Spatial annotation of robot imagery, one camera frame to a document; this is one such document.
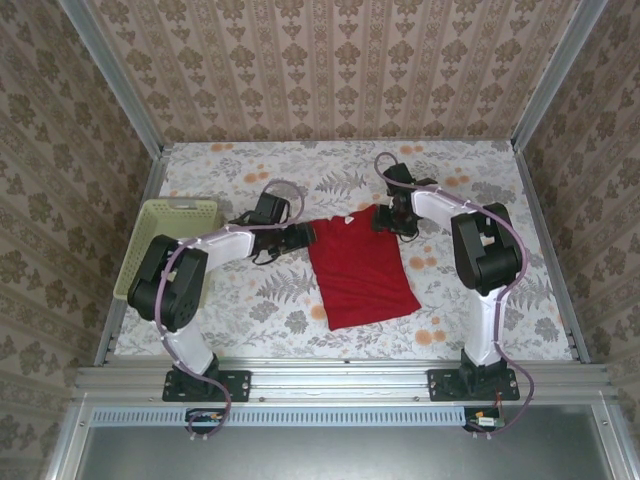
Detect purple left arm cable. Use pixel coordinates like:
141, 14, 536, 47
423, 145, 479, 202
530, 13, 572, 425
155, 179, 310, 441

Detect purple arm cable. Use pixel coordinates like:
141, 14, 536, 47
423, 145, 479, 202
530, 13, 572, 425
374, 152, 537, 441
155, 179, 310, 441

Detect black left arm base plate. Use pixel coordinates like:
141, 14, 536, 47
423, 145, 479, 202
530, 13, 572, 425
161, 369, 252, 403

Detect aluminium frame post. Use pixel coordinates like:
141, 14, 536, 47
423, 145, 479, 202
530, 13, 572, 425
512, 0, 609, 151
57, 0, 169, 157

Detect white slotted cable duct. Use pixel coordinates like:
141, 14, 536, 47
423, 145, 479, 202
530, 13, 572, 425
90, 405, 469, 427

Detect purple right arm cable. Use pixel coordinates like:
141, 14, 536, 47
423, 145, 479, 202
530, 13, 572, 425
374, 152, 537, 441

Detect floral table cloth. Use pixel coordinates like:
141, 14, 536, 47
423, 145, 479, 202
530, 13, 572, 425
113, 140, 576, 361

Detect small connector board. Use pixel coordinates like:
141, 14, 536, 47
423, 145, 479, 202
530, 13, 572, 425
185, 407, 227, 435
463, 405, 507, 434

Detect small left connector board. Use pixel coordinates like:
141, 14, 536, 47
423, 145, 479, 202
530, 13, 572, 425
185, 407, 227, 435

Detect aluminium mounting rail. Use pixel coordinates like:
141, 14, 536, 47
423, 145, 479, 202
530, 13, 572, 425
72, 359, 619, 401

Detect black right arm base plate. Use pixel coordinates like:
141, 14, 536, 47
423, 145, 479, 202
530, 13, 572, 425
427, 368, 521, 403

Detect small right connector board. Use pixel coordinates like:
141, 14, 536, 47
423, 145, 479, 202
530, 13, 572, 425
463, 405, 507, 434

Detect pale green plastic basket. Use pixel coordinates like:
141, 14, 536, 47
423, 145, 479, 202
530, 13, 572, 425
113, 198, 220, 303

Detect red t-shirt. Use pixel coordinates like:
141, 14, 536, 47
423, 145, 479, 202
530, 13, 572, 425
305, 207, 422, 332

